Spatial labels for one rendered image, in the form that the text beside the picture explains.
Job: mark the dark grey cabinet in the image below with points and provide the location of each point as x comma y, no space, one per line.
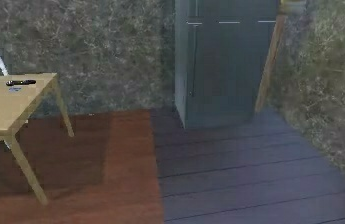
226,66

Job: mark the light wooden stand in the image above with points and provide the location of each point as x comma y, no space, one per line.
269,63

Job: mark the black remote control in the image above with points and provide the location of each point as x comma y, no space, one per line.
20,82

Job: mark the small blue flat object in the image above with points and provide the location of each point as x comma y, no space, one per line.
15,89

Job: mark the light wooden table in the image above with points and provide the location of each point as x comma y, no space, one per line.
3,106

